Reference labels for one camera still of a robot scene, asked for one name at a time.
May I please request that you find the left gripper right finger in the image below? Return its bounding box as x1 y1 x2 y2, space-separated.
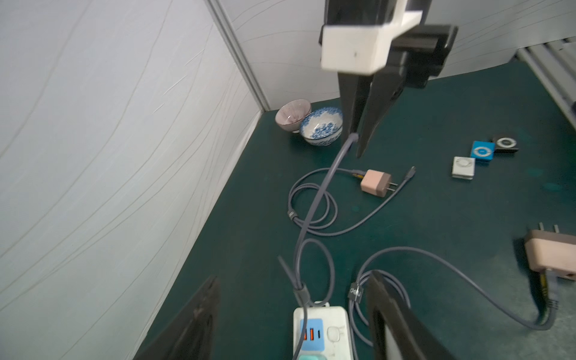
367 271 454 360

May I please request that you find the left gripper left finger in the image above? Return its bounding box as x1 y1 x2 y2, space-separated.
135 276 221 360

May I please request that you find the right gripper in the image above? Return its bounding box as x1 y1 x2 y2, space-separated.
337 25 458 158

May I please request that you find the white colourful power strip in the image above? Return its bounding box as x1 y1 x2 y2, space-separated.
292 306 354 360

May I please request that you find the grey cable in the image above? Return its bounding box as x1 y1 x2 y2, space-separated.
276 132 361 360
347 245 560 348
286 165 417 238

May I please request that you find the teal USB charger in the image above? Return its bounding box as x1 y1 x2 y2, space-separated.
298 353 326 360

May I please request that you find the blue patterned bowl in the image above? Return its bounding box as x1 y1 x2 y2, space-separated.
299 106 343 146

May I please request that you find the pink striped bowl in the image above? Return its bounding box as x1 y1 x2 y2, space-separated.
274 99 311 134

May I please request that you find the pink charger near bowls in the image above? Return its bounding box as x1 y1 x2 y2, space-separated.
360 169 398 198

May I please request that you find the silver mp3 player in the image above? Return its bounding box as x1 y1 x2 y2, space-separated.
451 157 476 180

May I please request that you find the blue mp3 player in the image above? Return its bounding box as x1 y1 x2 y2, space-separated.
470 141 495 163

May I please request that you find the pink charger near front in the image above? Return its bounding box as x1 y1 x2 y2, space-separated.
524 222 575 281

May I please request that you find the aluminium front rail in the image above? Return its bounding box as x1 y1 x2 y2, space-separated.
516 37 575 128

